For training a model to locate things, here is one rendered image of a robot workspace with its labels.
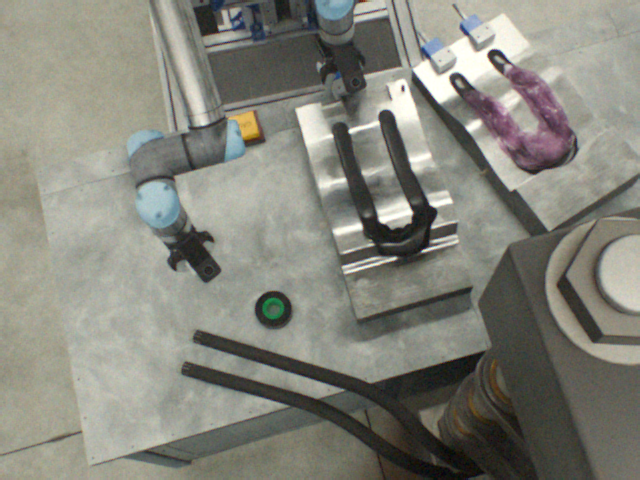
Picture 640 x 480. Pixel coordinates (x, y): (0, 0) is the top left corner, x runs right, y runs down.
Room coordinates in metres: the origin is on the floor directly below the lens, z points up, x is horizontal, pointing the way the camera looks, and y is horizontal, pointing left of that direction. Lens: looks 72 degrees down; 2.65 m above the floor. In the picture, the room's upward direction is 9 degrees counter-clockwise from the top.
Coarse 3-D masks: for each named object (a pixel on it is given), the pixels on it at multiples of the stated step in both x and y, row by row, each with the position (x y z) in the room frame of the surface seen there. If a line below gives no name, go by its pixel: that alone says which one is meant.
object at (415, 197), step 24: (384, 120) 0.81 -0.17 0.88; (336, 144) 0.77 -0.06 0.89; (360, 168) 0.71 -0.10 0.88; (408, 168) 0.69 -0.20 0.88; (360, 192) 0.65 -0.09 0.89; (408, 192) 0.62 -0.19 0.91; (360, 216) 0.58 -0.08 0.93; (432, 216) 0.55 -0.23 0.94; (384, 240) 0.53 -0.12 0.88; (408, 240) 0.53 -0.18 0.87
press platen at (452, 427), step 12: (456, 408) 0.14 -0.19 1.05; (444, 420) 0.13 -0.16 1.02; (456, 420) 0.12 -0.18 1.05; (456, 432) 0.10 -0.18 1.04; (468, 432) 0.10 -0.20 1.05; (468, 444) 0.08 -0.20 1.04; (480, 444) 0.08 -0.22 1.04; (480, 456) 0.06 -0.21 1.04; (492, 456) 0.05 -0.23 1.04; (492, 468) 0.03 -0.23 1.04; (504, 468) 0.03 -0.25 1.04
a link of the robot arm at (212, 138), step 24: (168, 0) 0.88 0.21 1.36; (168, 24) 0.85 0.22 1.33; (192, 24) 0.86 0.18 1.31; (168, 48) 0.82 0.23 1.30; (192, 48) 0.82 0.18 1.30; (192, 72) 0.79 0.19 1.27; (192, 96) 0.75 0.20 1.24; (216, 96) 0.76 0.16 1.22; (192, 120) 0.72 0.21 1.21; (216, 120) 0.72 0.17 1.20; (192, 144) 0.69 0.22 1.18; (216, 144) 0.68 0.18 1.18; (240, 144) 0.68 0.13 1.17; (192, 168) 0.65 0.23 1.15
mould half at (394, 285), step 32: (352, 96) 0.88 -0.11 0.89; (320, 128) 0.81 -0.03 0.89; (352, 128) 0.80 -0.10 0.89; (416, 128) 0.78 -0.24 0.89; (320, 160) 0.74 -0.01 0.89; (384, 160) 0.72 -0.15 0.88; (416, 160) 0.70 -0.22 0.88; (320, 192) 0.67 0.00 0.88; (384, 192) 0.63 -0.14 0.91; (352, 224) 0.56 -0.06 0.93; (448, 224) 0.53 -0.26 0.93; (352, 256) 0.50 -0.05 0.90; (416, 256) 0.49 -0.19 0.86; (448, 256) 0.48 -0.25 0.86; (352, 288) 0.44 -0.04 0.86; (384, 288) 0.43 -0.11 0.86; (416, 288) 0.42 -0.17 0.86; (448, 288) 0.41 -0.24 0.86
